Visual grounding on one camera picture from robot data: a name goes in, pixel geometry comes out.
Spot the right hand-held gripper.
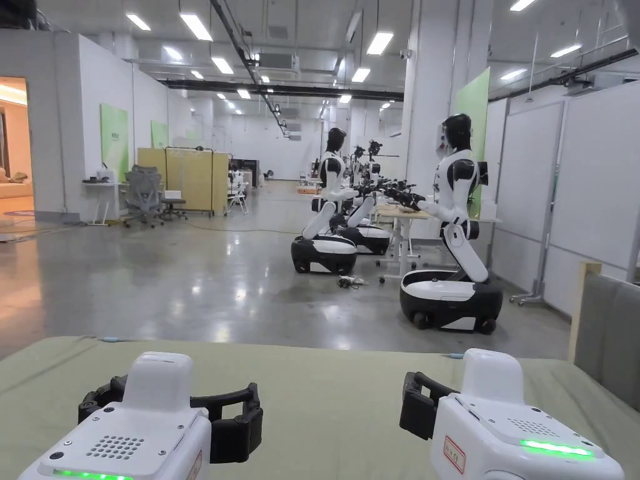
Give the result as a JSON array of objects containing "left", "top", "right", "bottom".
[{"left": 399, "top": 348, "right": 626, "bottom": 480}]

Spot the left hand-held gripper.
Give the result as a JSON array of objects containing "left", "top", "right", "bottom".
[{"left": 17, "top": 351, "right": 264, "bottom": 480}]

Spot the bed with pale green sheet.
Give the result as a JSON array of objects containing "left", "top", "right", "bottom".
[{"left": 0, "top": 336, "right": 640, "bottom": 480}]

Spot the white and black humanoid robot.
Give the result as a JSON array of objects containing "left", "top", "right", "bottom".
[
  {"left": 384, "top": 114, "right": 504, "bottom": 334},
  {"left": 291, "top": 127, "right": 362, "bottom": 275},
  {"left": 342, "top": 139, "right": 392, "bottom": 256}
]

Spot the wooden table with white legs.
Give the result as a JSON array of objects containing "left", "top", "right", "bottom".
[{"left": 374, "top": 199, "right": 503, "bottom": 287}]

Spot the low stool on castors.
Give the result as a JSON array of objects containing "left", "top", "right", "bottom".
[{"left": 161, "top": 189, "right": 189, "bottom": 221}]

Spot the grey padded headboard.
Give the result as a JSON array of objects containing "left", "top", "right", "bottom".
[{"left": 567, "top": 259, "right": 640, "bottom": 387}]

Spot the grey office chair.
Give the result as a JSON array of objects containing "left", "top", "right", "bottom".
[{"left": 122, "top": 164, "right": 166, "bottom": 229}]

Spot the white folding chair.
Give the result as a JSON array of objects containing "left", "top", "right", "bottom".
[{"left": 226, "top": 181, "right": 250, "bottom": 216}]

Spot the yellow folding screen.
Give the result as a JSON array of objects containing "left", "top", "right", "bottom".
[{"left": 137, "top": 146, "right": 232, "bottom": 217}]

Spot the small white table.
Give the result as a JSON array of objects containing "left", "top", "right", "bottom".
[{"left": 81, "top": 169, "right": 124, "bottom": 227}]

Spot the beige sofa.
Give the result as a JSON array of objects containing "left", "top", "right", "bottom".
[{"left": 0, "top": 167, "right": 34, "bottom": 201}]

